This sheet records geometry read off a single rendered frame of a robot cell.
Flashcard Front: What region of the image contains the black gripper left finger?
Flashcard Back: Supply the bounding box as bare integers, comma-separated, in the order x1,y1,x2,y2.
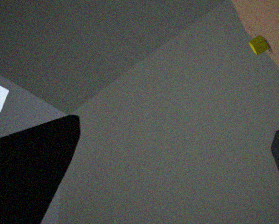
0,115,80,224

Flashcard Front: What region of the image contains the small yellow block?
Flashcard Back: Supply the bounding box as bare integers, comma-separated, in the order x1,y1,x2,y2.
248,35,268,56

